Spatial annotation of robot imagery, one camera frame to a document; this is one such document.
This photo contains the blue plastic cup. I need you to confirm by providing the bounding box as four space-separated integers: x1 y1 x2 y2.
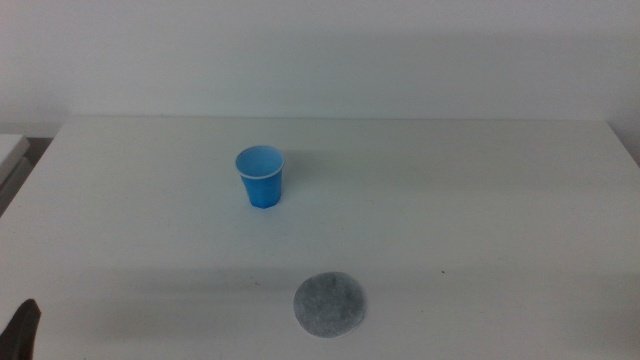
234 144 286 210

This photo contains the round grey felt cup mat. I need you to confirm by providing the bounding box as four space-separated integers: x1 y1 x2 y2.
292 271 367 339

